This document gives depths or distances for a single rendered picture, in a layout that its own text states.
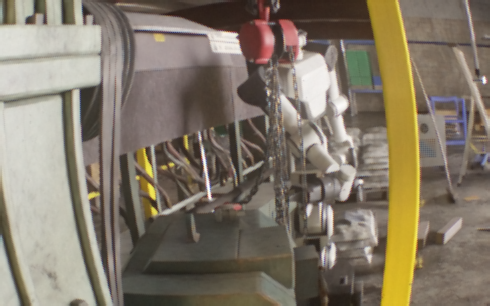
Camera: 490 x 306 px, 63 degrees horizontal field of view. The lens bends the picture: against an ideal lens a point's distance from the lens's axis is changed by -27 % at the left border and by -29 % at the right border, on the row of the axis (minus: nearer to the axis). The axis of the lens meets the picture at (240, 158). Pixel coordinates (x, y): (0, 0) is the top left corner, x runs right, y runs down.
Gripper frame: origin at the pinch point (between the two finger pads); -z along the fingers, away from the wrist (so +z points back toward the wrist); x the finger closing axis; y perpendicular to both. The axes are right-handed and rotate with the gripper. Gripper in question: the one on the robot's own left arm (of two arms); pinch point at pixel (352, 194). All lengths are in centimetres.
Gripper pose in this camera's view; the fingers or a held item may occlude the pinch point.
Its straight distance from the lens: 270.0
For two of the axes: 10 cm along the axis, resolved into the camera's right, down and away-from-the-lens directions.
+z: -3.0, -8.9, -3.5
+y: 6.9, -4.6, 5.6
